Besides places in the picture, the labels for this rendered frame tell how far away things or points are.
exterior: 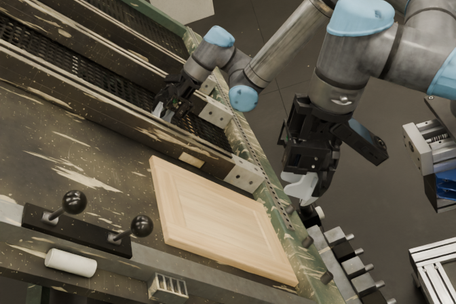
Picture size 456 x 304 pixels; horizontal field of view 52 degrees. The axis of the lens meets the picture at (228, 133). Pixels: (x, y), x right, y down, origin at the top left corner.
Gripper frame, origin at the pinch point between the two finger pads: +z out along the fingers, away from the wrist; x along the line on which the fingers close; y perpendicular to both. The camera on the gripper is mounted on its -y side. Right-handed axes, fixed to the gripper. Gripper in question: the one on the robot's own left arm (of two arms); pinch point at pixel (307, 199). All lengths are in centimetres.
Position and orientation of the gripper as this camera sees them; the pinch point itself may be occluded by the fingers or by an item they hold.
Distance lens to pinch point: 82.5
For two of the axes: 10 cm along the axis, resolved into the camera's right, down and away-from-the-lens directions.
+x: 0.5, 6.0, -8.0
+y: -9.8, -1.0, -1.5
